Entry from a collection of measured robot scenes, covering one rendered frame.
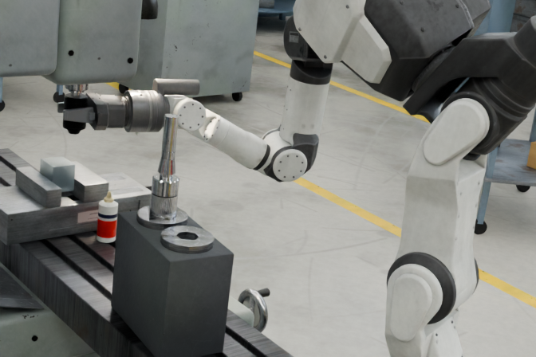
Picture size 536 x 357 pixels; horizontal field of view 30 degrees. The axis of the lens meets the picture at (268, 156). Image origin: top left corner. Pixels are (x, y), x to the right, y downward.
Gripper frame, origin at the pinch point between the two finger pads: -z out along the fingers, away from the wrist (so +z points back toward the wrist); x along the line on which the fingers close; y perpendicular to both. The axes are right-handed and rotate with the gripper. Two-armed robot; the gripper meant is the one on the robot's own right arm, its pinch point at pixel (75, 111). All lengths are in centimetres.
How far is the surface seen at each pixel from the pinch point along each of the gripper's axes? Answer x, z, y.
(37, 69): 15.3, -10.9, -12.4
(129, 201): -2.7, 13.8, 21.3
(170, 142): 40.5, 7.2, -6.4
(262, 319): -9, 52, 57
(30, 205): 0.4, -8.2, 20.2
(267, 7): -693, 344, 98
